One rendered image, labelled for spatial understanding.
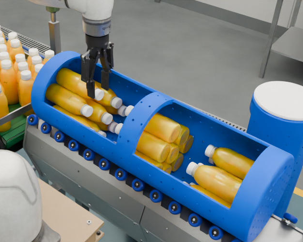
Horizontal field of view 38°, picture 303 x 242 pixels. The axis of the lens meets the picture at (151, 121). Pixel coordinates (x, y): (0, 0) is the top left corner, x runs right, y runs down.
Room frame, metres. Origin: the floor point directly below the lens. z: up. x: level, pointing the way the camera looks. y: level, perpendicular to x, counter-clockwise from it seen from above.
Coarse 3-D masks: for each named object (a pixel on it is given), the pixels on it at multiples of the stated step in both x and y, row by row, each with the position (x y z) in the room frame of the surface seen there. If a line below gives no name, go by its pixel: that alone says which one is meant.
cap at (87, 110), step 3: (87, 105) 1.23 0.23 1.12; (84, 108) 1.22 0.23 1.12; (87, 108) 1.22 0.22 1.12; (90, 108) 1.23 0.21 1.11; (84, 111) 1.21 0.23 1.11; (87, 111) 1.21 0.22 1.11; (90, 111) 1.23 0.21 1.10; (84, 114) 1.21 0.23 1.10; (87, 114) 1.21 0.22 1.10; (90, 114) 1.22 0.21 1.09
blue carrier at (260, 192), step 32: (64, 64) 1.39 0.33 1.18; (96, 64) 1.36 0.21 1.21; (32, 96) 1.26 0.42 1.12; (128, 96) 1.36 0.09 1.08; (160, 96) 1.16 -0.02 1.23; (64, 128) 1.17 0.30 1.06; (128, 128) 1.05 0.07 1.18; (192, 128) 1.20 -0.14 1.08; (224, 128) 1.11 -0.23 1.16; (128, 160) 1.00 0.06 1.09; (192, 160) 1.14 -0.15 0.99; (256, 160) 0.89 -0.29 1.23; (288, 160) 0.91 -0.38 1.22; (192, 192) 0.87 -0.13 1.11; (256, 192) 0.81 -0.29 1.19; (224, 224) 0.81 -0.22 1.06; (256, 224) 0.81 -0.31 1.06
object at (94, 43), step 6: (90, 36) 1.23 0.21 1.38; (102, 36) 1.24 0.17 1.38; (108, 36) 1.26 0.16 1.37; (90, 42) 1.23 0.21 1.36; (96, 42) 1.23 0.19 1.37; (102, 42) 1.23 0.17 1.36; (108, 42) 1.26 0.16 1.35; (90, 48) 1.23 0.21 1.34; (96, 48) 1.25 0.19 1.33; (90, 54) 1.23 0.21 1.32; (102, 54) 1.27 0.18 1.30
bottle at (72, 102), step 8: (48, 88) 1.31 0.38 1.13; (56, 88) 1.30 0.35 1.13; (64, 88) 1.31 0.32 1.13; (48, 96) 1.29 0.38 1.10; (56, 96) 1.27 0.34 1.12; (64, 96) 1.26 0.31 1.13; (72, 96) 1.26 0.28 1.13; (80, 96) 1.27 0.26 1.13; (56, 104) 1.27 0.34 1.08; (64, 104) 1.24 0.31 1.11; (72, 104) 1.23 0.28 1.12; (80, 104) 1.23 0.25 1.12; (72, 112) 1.23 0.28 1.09; (80, 112) 1.22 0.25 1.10
